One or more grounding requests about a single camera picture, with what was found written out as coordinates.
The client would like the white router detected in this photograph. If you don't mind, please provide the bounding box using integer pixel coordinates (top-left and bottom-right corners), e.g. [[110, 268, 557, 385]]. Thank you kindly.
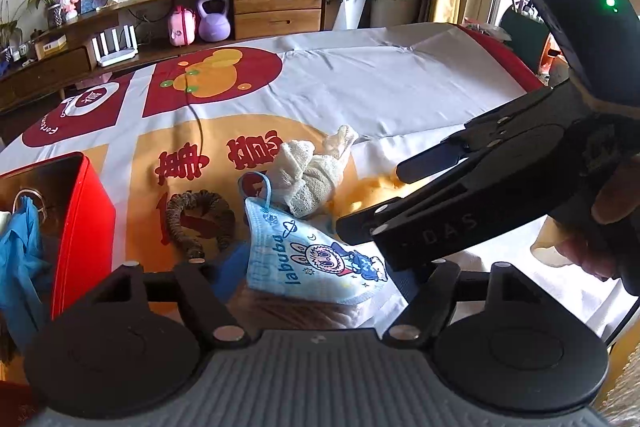
[[92, 26, 139, 68]]

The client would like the person's right hand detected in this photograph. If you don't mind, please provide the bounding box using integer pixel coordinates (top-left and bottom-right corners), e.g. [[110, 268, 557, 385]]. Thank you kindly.
[[530, 157, 640, 280]]

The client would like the white gauze cloth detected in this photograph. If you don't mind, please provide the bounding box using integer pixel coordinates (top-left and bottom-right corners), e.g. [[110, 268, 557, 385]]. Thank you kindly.
[[272, 124, 359, 218]]

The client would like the small potted plant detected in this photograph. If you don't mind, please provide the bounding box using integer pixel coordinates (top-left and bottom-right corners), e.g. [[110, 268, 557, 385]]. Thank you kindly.
[[0, 2, 23, 58]]

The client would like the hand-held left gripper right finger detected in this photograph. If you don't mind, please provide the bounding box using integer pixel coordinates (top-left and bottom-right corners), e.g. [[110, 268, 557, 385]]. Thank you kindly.
[[382, 259, 541, 350]]

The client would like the brown scrunchie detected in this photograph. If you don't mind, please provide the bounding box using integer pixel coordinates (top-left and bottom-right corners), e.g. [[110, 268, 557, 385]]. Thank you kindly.
[[166, 190, 237, 260]]

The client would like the green pen container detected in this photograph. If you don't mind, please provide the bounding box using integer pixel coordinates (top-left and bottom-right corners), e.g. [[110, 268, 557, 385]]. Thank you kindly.
[[500, 4, 551, 70]]

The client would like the wooden TV stand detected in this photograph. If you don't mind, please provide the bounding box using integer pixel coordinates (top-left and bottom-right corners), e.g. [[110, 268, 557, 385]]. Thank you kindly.
[[0, 0, 328, 112]]

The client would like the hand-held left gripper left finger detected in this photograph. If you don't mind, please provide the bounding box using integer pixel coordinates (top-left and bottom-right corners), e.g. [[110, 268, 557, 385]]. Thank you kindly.
[[90, 247, 251, 350]]

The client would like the purple kettlebell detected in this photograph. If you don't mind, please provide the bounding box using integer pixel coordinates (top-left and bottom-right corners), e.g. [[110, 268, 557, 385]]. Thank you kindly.
[[197, 0, 232, 42]]

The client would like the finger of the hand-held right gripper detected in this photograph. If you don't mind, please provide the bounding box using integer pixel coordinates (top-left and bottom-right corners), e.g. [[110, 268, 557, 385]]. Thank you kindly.
[[397, 142, 471, 185], [336, 164, 481, 248]]

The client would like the printed blue face mask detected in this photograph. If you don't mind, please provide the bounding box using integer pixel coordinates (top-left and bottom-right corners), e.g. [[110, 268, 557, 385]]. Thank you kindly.
[[238, 172, 388, 306]]

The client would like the small yellow box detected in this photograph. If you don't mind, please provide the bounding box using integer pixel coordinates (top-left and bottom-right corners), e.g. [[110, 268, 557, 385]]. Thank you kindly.
[[35, 35, 68, 58]]

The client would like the white planter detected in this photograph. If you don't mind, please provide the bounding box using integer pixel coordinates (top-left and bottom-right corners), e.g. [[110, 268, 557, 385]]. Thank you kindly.
[[332, 0, 373, 31]]

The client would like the thin black cable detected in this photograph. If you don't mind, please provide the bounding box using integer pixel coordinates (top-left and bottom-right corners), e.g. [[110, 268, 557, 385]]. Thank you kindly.
[[184, 69, 203, 162]]

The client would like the pink toy case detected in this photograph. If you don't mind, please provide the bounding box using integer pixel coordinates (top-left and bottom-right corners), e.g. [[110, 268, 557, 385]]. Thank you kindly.
[[168, 5, 196, 46]]

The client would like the red tin box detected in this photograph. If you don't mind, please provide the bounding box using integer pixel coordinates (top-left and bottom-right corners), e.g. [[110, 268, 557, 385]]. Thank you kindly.
[[0, 153, 117, 323]]

